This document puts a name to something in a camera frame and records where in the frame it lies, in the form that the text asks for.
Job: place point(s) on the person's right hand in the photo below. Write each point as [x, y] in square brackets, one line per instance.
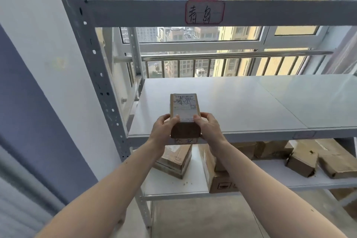
[210, 131]

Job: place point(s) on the person's left forearm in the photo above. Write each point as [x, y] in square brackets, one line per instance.
[111, 190]

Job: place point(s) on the small handwritten shelf-edge label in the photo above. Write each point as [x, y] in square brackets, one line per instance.
[182, 141]

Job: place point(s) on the taped cardboard box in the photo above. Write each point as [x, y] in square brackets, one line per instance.
[177, 155]

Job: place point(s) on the person's right thumb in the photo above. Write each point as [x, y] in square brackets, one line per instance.
[198, 121]

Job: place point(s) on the white metal shelving rack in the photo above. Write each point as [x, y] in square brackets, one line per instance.
[237, 101]

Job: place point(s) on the steel window guard railing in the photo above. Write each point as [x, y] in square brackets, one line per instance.
[223, 56]

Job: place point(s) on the person's left thumb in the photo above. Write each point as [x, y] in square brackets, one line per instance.
[174, 122]

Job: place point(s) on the large flat cardboard box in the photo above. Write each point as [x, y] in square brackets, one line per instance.
[334, 157]

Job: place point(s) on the upright labelled cardboard box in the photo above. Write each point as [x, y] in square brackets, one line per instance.
[214, 179]

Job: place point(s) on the person's left hand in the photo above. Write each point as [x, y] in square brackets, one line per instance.
[160, 131]

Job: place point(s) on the white-framed window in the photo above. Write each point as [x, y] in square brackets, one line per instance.
[267, 41]

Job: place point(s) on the person's right forearm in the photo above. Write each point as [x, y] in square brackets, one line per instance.
[265, 187]

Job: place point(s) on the red-bordered handwritten paper label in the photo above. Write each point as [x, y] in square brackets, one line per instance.
[205, 12]

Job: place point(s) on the small white-labelled cardboard box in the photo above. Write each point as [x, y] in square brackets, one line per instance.
[184, 106]

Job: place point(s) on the small dented cardboard box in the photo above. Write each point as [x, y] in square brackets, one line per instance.
[302, 162]

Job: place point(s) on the white corrugated panel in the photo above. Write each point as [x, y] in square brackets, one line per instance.
[19, 196]

